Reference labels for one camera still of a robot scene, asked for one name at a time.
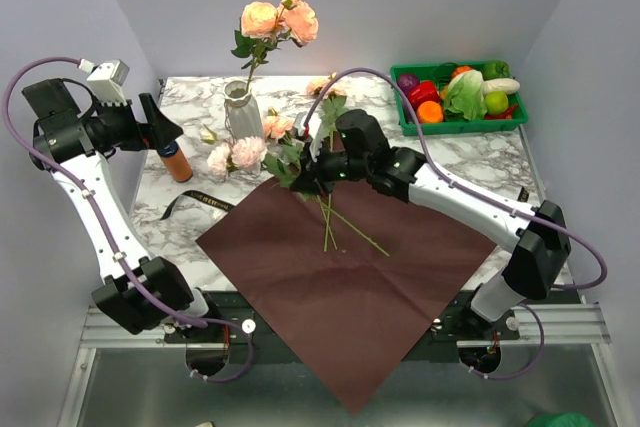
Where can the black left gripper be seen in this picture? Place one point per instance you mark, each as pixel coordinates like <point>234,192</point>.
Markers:
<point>158,131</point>

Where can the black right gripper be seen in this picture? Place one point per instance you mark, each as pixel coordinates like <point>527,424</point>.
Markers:
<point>312,181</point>

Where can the pink rose stem with bud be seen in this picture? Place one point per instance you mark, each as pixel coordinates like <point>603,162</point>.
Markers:
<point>285,165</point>

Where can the light pink rose stem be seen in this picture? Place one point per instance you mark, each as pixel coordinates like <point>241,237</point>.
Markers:
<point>246,155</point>

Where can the red wrapping paper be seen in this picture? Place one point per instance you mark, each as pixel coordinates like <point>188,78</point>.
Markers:
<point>352,295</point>

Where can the peach rose stem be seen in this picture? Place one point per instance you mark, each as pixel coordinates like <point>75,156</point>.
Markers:
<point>264,25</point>
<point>333,104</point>

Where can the black ribbon with gold text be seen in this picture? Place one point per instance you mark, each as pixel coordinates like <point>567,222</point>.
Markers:
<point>200,199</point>

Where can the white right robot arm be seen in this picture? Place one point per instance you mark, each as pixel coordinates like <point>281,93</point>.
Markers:
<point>534,236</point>

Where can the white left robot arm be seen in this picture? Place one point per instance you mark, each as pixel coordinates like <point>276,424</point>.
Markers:
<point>139,288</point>

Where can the white ribbed ceramic vase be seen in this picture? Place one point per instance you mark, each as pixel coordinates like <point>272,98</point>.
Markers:
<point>243,117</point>

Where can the orange bottle with blue cap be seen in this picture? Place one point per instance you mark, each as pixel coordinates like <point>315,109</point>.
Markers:
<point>175,162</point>

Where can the orange toy fruit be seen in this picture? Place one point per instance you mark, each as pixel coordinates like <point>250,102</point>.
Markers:
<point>430,112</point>

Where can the purple toy onion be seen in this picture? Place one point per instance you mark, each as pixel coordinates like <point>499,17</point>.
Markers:
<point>407,82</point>

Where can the red toy bell pepper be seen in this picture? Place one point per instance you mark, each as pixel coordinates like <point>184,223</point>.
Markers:
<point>423,92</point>

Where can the green toy lettuce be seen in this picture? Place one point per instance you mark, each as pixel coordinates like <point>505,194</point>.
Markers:
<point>464,100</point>

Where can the orange toy carrot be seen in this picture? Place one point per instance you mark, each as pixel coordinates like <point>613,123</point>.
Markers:
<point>460,70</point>

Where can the green toy lime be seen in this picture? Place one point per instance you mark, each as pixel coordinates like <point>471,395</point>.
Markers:
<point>496,102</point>

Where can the red toy chili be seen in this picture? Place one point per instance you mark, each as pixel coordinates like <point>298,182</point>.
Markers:
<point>506,115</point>

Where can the green toy bell pepper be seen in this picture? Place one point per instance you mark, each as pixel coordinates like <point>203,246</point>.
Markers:
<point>495,69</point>

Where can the white toy radish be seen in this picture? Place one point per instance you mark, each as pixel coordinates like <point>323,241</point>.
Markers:
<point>508,86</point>

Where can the green object at bottom edge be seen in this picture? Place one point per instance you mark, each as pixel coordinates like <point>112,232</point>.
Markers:
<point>567,419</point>

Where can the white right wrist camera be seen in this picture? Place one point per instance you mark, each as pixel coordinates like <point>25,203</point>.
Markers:
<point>312,133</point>

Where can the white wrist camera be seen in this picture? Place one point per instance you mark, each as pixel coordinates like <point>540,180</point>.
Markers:
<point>312,133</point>
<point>106,82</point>

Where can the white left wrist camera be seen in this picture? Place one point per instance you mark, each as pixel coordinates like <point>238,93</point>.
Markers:
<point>106,82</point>

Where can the aluminium extrusion rail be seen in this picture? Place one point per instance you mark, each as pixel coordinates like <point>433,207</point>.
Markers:
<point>562,324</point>

